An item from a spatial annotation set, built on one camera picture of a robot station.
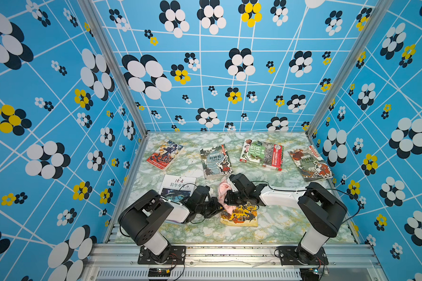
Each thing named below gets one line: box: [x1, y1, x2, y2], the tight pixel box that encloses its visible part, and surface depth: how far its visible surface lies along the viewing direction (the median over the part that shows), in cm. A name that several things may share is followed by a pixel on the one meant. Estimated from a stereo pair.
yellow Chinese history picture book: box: [220, 203, 259, 227], surface depth 85 cm
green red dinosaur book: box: [239, 138, 284, 171], surface depth 107 cm
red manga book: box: [146, 138, 185, 171], surface depth 108 cm
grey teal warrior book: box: [199, 144, 233, 180], surface depth 107 cm
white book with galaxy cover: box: [158, 174, 197, 203], surface depth 96 cm
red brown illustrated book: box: [287, 144, 334, 183], surface depth 104 cm
